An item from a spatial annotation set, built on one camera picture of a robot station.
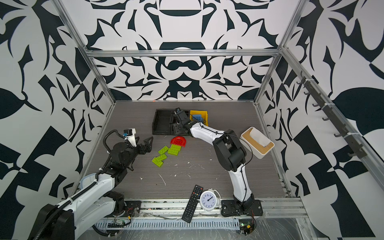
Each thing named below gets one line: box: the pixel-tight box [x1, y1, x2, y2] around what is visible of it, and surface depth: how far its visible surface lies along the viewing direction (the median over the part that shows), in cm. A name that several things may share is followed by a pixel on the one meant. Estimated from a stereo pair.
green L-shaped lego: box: [151, 153, 167, 168], surface depth 90 cm
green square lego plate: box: [167, 144, 182, 156], surface depth 95 cm
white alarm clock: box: [199, 187, 221, 212], surface depth 76 cm
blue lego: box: [193, 114, 204, 122], surface depth 107 cm
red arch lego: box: [170, 136, 187, 148], surface depth 98 cm
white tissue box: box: [239, 126, 275, 159], surface depth 93 cm
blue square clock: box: [79, 173, 97, 190], surface depth 81 cm
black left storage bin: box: [152, 109, 173, 135], surface depth 106 cm
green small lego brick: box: [158, 145, 169, 155], surface depth 96 cm
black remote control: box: [181, 184, 204, 224], surface depth 76 cm
